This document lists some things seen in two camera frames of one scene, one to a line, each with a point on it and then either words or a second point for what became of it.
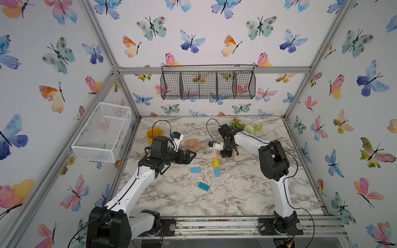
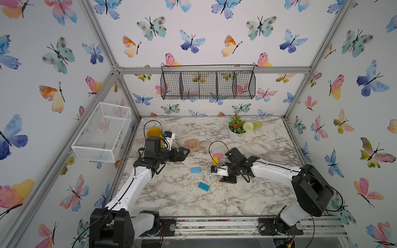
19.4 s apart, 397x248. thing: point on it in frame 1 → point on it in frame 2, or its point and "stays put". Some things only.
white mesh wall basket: (102, 137) stays put
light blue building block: (196, 170) stays put
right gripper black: (226, 154) → (226, 179)
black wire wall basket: (208, 82) stays put
